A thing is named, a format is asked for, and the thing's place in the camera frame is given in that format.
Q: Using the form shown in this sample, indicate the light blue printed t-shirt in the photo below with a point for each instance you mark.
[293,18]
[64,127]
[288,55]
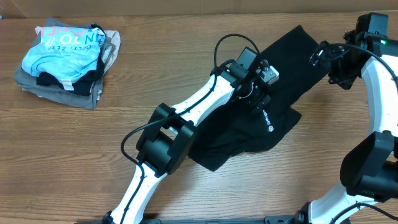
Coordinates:
[62,54]

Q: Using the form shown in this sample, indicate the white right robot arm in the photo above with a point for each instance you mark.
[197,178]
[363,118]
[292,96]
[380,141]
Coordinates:
[366,175]

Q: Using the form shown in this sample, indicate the grey folded garment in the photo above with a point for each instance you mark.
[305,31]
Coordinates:
[55,93]

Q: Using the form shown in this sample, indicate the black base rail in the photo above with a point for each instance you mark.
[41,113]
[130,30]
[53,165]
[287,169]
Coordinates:
[266,220]

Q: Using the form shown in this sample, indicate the black t-shirt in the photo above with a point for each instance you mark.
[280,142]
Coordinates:
[233,128]

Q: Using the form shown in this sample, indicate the black folded garment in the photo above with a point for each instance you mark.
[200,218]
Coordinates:
[81,84]

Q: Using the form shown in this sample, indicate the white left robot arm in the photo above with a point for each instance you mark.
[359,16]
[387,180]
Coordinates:
[159,147]

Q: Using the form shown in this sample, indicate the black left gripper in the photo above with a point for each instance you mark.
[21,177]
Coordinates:
[259,99]

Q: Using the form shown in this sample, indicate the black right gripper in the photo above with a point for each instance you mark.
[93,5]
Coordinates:
[337,76]

